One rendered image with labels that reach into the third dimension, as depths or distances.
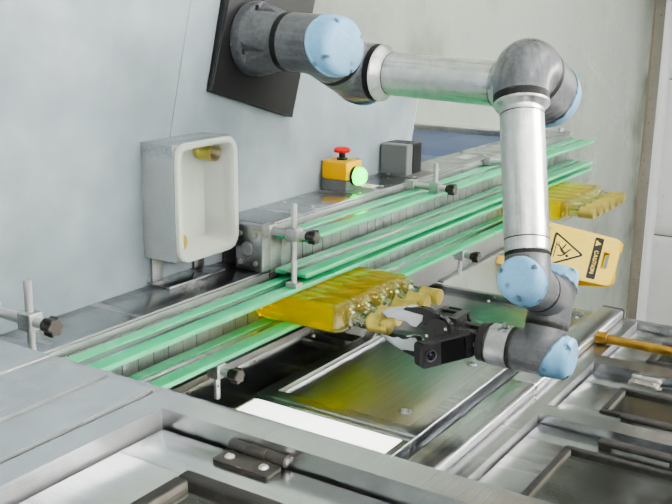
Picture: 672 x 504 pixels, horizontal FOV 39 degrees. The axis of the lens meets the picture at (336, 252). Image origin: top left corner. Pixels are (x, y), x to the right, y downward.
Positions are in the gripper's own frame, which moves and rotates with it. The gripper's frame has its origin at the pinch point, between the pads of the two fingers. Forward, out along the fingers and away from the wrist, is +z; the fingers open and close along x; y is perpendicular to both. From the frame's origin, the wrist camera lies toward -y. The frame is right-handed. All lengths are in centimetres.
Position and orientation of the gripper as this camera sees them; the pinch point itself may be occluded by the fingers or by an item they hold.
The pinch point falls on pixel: (385, 325)
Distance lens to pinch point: 180.2
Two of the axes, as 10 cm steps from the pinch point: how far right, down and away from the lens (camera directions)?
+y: 5.4, -2.2, 8.1
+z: -8.4, -1.5, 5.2
